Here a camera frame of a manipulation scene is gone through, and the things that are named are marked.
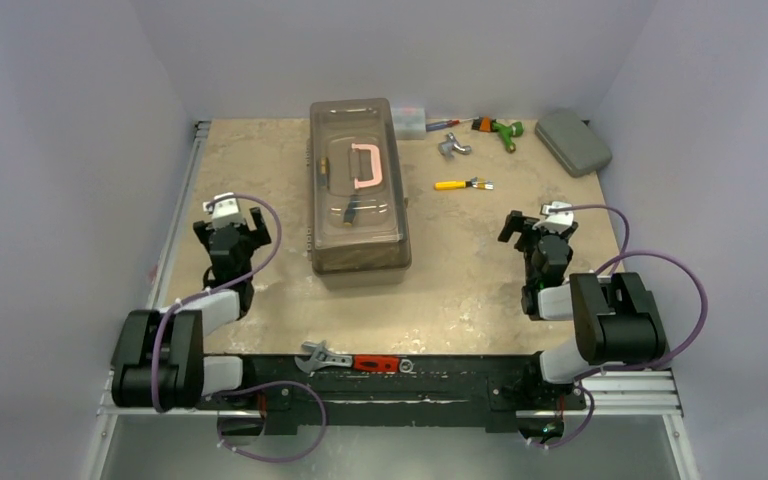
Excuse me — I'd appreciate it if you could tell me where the beige translucent plastic toolbox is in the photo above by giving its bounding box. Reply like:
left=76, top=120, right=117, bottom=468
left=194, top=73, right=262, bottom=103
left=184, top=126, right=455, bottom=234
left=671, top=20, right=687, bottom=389
left=308, top=98, right=412, bottom=290

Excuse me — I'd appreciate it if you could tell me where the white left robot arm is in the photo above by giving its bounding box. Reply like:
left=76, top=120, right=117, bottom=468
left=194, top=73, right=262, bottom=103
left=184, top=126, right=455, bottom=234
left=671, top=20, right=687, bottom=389
left=110, top=206, right=272, bottom=412

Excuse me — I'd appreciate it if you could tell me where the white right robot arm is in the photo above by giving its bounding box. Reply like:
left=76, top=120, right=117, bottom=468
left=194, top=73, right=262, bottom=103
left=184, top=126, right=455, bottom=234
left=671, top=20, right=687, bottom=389
left=498, top=210, right=667, bottom=407

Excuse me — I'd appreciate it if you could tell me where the grey plastic case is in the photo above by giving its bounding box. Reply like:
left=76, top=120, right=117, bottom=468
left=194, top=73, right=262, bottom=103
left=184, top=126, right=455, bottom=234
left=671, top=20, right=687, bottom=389
left=535, top=108, right=613, bottom=178

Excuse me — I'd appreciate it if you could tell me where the silver metal socket fitting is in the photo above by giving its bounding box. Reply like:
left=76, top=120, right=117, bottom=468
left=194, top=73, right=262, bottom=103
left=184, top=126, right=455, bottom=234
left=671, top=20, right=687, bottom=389
left=438, top=132, right=472, bottom=159

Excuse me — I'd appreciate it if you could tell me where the red blue small screwdriver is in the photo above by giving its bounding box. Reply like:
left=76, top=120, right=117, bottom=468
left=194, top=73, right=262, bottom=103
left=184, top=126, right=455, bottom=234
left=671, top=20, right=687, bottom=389
left=425, top=118, right=474, bottom=132

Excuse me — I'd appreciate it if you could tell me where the clear small parts box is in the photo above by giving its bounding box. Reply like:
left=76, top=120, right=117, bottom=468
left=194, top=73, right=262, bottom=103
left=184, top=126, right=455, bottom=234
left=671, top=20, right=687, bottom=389
left=391, top=107, right=426, bottom=141

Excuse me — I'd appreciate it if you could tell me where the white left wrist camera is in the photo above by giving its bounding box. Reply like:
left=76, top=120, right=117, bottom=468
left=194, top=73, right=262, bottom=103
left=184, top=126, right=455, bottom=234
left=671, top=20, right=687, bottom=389
left=202, top=192, right=245, bottom=230

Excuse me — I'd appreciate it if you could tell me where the yellow handled screwdriver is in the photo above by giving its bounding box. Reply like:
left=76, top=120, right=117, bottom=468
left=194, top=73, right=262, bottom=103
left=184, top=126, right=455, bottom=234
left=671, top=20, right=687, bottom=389
left=434, top=180, right=476, bottom=191

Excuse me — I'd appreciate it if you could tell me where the green orange hose nozzle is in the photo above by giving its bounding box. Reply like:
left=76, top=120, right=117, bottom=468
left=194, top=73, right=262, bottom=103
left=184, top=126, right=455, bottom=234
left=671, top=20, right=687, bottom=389
left=471, top=116, right=525, bottom=153

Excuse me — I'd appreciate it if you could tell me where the red handled adjustable wrench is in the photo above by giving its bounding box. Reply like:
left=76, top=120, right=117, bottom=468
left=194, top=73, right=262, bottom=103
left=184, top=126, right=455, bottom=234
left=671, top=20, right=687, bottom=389
left=294, top=341, right=414, bottom=374

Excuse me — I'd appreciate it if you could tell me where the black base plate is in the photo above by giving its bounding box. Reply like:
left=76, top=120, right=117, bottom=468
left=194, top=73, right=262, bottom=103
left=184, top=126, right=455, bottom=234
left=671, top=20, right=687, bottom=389
left=196, top=354, right=587, bottom=439

